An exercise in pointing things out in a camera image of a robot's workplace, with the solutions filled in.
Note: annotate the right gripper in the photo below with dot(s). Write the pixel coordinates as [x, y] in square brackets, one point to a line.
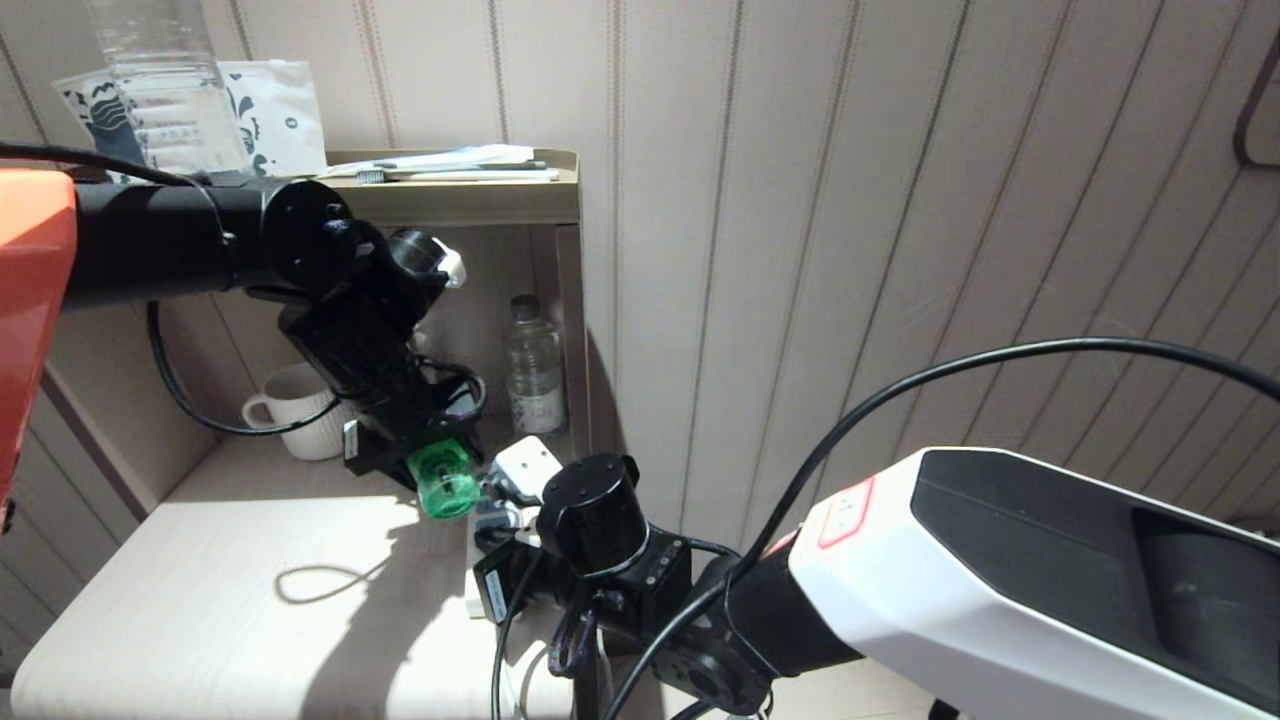
[640, 590]

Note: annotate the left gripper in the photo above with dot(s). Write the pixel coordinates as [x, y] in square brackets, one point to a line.
[365, 365]

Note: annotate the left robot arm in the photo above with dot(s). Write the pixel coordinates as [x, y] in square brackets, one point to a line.
[150, 235]

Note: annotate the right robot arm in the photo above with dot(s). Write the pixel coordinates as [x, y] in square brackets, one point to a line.
[1000, 590]

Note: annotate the white power strip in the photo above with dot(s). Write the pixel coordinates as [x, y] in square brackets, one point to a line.
[472, 580]

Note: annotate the white ribbed mug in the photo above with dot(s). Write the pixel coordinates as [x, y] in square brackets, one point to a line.
[300, 425]

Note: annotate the small clear water bottle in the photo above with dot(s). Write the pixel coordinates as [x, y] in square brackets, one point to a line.
[533, 375]

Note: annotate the beige wooden shelf unit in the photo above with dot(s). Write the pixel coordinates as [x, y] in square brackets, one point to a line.
[470, 205]

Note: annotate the white paper sheets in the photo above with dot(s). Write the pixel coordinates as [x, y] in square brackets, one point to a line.
[460, 157]

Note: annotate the white patterned packet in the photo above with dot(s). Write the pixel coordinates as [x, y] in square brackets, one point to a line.
[280, 115]
[95, 110]

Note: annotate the large clear water bottle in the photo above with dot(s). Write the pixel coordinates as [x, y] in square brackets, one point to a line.
[165, 95]

